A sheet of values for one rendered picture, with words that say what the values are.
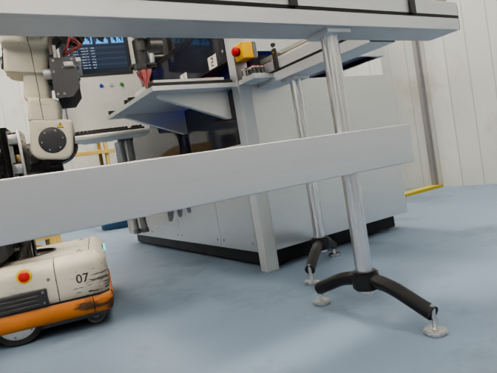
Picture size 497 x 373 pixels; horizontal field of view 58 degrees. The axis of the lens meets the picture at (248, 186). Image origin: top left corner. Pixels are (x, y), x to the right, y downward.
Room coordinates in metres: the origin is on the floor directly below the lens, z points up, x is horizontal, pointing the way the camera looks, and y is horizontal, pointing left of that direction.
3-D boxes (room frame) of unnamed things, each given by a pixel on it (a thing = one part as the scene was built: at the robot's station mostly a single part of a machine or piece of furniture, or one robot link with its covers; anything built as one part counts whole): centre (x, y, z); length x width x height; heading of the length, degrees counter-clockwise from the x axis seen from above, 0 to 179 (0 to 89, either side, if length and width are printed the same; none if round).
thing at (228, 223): (3.19, 0.09, 0.44); 2.06 x 1.00 x 0.88; 32
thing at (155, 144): (2.95, 0.52, 0.73); 1.98 x 0.01 x 0.25; 32
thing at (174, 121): (2.48, 0.44, 0.79); 0.34 x 0.03 x 0.13; 122
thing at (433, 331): (1.32, -0.30, 0.07); 0.50 x 0.08 x 0.14; 32
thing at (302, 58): (1.85, -0.35, 0.92); 0.69 x 0.15 x 0.16; 32
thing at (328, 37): (1.32, -0.30, 0.46); 0.09 x 0.09 x 0.77; 32
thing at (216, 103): (2.06, 0.18, 0.79); 0.34 x 0.03 x 0.13; 122
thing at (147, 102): (2.27, 0.30, 0.87); 0.70 x 0.48 x 0.02; 32
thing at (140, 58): (1.95, 0.36, 1.01); 0.10 x 0.07 x 0.07; 121
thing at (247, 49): (2.02, -0.08, 0.99); 0.08 x 0.07 x 0.07; 122
